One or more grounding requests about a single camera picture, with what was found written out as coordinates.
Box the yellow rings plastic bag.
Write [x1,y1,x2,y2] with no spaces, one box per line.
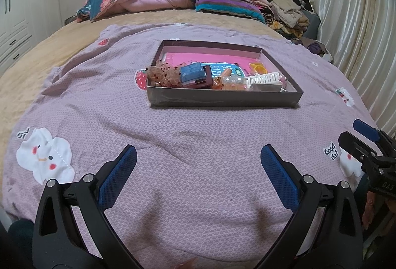
[249,62,268,75]

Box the maroon hair claw clip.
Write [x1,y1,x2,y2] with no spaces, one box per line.
[182,65,213,89]

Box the person's right hand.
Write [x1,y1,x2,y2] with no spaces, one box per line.
[362,191,395,229]

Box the dark green plush cushion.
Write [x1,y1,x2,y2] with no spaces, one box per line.
[8,219,34,259]

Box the cream pleated curtain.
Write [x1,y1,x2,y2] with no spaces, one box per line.
[313,0,395,135]

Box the pile of folded clothes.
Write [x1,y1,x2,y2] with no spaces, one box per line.
[245,0,333,62]

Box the pink blue book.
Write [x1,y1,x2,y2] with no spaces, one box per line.
[164,52,262,77]

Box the tan bed blanket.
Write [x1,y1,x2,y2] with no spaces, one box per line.
[0,8,285,171]

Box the striped purple teal pillow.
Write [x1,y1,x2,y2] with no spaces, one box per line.
[195,0,266,24]

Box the dark cardboard tray box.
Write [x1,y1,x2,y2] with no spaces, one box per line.
[141,40,303,108]

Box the white wardrobe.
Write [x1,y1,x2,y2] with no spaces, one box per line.
[1,0,62,73]

